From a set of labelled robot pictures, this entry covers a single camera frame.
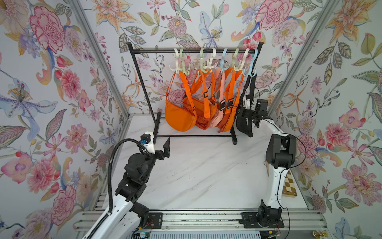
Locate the bright orange crescent bag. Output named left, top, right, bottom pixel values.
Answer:
left=165, top=72, right=198, bottom=132

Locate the dark orange crescent bag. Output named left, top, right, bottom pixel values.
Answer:
left=190, top=70, right=217, bottom=130

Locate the pink crescent bag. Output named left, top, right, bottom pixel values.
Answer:
left=210, top=68, right=226, bottom=128

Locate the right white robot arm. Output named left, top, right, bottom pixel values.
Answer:
left=253, top=100, right=297, bottom=228

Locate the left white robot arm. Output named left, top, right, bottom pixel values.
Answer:
left=83, top=132, right=171, bottom=239

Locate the black bag on rack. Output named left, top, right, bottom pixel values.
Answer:
left=236, top=75, right=257, bottom=137

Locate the blue hook far right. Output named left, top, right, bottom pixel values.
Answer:
left=243, top=48, right=258, bottom=77

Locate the blue hook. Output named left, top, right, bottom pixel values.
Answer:
left=219, top=48, right=228, bottom=70
left=243, top=48, right=258, bottom=77

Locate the white hook right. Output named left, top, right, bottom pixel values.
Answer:
left=238, top=48, right=250, bottom=71

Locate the white hook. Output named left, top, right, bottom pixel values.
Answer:
left=169, top=48, right=181, bottom=74
left=238, top=48, right=250, bottom=71
left=207, top=48, right=217, bottom=69

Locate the blue hook middle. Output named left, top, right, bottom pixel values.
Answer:
left=219, top=48, right=228, bottom=70

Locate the green hook right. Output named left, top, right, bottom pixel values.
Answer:
left=230, top=48, right=240, bottom=71

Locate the green hook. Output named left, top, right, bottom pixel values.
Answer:
left=199, top=48, right=209, bottom=73
left=179, top=48, right=191, bottom=76
left=230, top=48, right=240, bottom=71

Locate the white hook far left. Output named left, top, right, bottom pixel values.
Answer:
left=169, top=48, right=181, bottom=74

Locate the white hook middle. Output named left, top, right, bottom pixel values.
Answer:
left=207, top=48, right=217, bottom=69

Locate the green hook middle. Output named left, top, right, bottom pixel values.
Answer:
left=199, top=48, right=209, bottom=73

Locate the black metal clothes rack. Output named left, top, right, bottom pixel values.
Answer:
left=127, top=42, right=265, bottom=145

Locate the wooden chessboard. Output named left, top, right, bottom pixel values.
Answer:
left=282, top=171, right=297, bottom=197

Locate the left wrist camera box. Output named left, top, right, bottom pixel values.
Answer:
left=140, top=131, right=155, bottom=154

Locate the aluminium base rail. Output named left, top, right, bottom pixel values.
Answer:
left=73, top=209, right=329, bottom=234

